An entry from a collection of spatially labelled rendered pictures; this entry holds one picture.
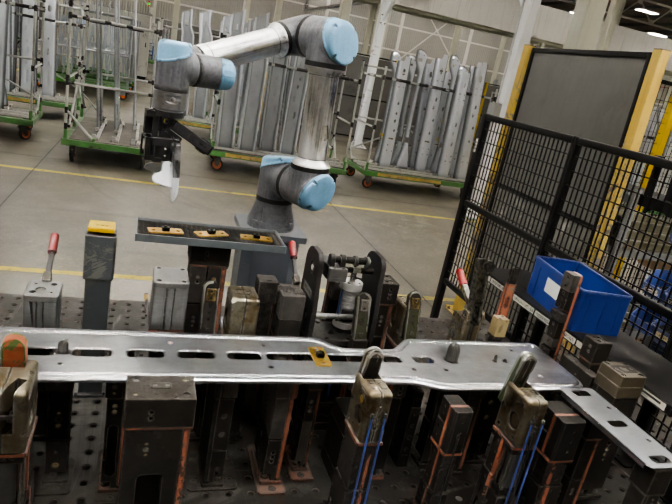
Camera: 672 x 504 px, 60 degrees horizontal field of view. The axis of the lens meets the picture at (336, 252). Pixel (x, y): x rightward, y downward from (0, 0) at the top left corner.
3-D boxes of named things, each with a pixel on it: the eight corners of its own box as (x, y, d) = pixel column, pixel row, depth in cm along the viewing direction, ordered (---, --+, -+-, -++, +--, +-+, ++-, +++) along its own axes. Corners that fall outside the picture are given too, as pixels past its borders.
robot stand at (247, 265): (219, 321, 207) (234, 213, 195) (276, 323, 213) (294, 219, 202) (225, 349, 188) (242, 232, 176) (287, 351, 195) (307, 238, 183)
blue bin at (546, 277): (569, 331, 169) (583, 290, 165) (524, 290, 198) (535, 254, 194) (620, 337, 172) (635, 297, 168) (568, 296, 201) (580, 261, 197)
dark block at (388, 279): (351, 420, 164) (383, 282, 151) (343, 406, 170) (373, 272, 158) (367, 420, 165) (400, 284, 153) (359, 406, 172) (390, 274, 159)
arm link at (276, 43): (298, 8, 174) (151, 42, 146) (323, 11, 167) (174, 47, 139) (301, 48, 180) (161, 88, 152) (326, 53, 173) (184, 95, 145)
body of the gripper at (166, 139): (139, 155, 140) (143, 104, 136) (175, 159, 144) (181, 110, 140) (143, 162, 133) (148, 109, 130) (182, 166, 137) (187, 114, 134)
